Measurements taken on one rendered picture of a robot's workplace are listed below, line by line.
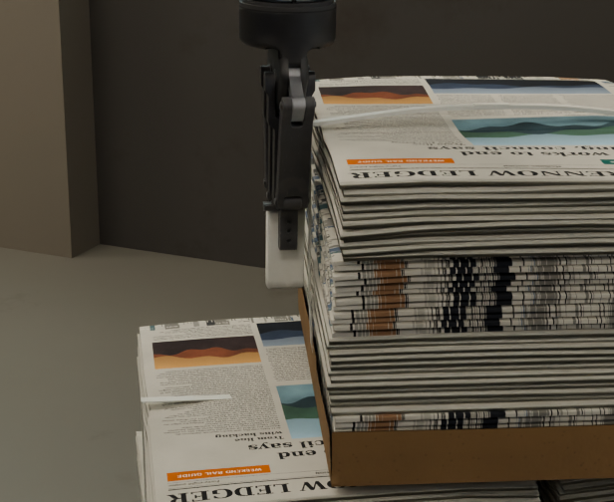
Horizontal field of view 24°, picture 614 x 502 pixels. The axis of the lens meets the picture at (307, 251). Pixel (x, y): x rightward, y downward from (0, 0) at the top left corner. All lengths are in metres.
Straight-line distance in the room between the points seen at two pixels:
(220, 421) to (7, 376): 2.32
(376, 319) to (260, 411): 0.21
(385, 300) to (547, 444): 0.16
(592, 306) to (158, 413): 0.38
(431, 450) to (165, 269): 3.16
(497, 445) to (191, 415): 0.27
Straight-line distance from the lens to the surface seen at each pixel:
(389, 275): 0.99
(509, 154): 1.05
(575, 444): 1.06
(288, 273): 1.18
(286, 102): 1.09
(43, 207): 4.31
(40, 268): 4.23
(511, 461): 1.06
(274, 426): 1.16
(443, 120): 1.17
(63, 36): 4.16
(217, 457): 1.11
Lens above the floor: 1.31
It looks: 18 degrees down
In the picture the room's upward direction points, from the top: straight up
